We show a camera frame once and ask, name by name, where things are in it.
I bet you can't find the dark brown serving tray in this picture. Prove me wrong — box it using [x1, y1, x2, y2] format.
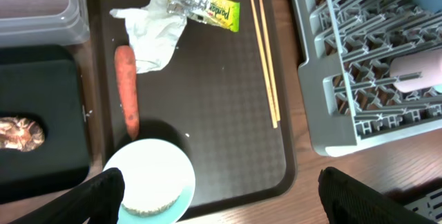
[85, 0, 298, 222]

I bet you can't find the light blue cup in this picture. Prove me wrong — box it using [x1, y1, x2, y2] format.
[433, 84, 442, 94]

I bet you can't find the light blue rice bowl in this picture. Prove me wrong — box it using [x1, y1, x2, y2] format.
[104, 138, 195, 224]

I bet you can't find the pink cup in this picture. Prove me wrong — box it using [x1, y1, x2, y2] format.
[390, 49, 441, 93]

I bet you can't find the orange carrot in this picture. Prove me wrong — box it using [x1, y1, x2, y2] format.
[114, 46, 140, 140]

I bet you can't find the brown shiitake mushroom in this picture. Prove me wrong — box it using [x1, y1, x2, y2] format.
[1, 117, 45, 152]

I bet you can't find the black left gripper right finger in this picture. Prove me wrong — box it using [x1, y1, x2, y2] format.
[318, 167, 432, 224]

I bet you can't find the wooden chopstick left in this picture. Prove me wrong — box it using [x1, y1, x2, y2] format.
[250, 0, 278, 129]

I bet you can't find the white napkin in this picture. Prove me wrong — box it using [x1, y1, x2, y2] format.
[110, 0, 187, 74]

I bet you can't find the black waste tray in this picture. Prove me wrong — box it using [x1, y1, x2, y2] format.
[1, 46, 90, 203]

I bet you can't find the clear plastic bin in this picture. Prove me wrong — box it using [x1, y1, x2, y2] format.
[1, 0, 90, 48]

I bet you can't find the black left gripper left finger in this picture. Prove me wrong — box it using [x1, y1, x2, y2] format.
[12, 168, 125, 224]

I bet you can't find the yellow green snack wrapper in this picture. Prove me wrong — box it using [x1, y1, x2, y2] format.
[189, 0, 240, 32]

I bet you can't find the grey dishwasher rack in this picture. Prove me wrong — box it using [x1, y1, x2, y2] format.
[291, 0, 441, 157]

